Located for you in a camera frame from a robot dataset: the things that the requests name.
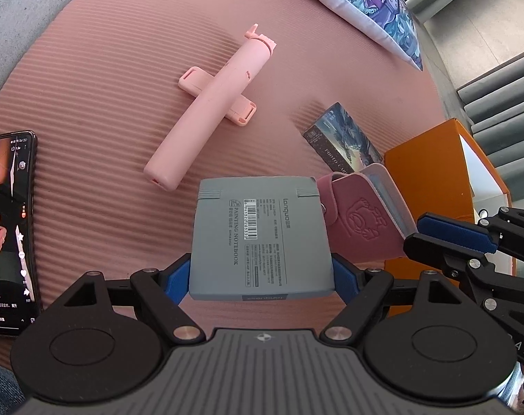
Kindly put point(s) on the black smartphone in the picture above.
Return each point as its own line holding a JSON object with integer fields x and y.
{"x": 7, "y": 233}

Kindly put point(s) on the printed pillow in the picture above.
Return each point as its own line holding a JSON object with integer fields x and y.
{"x": 365, "y": 4}

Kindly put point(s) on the pink card holder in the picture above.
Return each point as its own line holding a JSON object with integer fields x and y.
{"x": 365, "y": 220}

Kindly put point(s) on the grey curtain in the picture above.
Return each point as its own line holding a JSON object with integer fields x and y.
{"x": 495, "y": 108}

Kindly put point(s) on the grey notebook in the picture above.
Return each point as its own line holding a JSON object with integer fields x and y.
{"x": 262, "y": 242}

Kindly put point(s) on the pink ribbed mat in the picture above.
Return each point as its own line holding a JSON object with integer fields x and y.
{"x": 93, "y": 73}

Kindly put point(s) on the orange cardboard box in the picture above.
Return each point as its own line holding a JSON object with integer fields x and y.
{"x": 426, "y": 168}

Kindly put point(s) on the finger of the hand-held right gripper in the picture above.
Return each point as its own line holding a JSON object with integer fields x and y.
{"x": 456, "y": 233}
{"x": 430, "y": 248}

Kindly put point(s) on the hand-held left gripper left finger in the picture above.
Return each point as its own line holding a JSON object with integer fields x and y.
{"x": 177, "y": 281}

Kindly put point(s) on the pink selfie stick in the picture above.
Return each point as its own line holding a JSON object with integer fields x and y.
{"x": 201, "y": 112}

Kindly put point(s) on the illustrated card box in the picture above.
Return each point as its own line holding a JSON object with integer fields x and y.
{"x": 344, "y": 138}

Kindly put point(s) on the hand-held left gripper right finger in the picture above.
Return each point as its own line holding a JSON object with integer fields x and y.
{"x": 346, "y": 279}

